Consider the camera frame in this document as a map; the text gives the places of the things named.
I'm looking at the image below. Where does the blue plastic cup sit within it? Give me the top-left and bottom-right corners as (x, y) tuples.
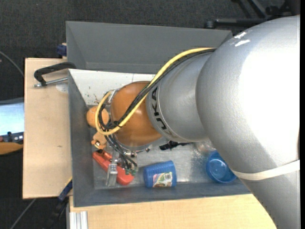
(205, 150), (237, 184)

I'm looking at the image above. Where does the red-orange hand tool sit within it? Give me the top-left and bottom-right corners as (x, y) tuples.
(92, 150), (135, 186)

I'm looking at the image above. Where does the orange fruit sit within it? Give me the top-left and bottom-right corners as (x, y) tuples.
(86, 105), (111, 129)

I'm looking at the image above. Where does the grey metal bin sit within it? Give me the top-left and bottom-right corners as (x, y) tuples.
(65, 21), (251, 208)

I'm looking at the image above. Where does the blue canister with printed label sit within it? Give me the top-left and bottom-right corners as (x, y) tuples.
(142, 160), (178, 189)

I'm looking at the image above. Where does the brown toy animal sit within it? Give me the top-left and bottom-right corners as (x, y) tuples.
(91, 130), (108, 150)

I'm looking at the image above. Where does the pale wood flat board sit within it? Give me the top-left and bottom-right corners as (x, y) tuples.
(22, 57), (73, 199)

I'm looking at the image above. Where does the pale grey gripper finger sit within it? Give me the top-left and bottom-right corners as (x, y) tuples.
(111, 164), (119, 186)
(105, 164), (113, 187)

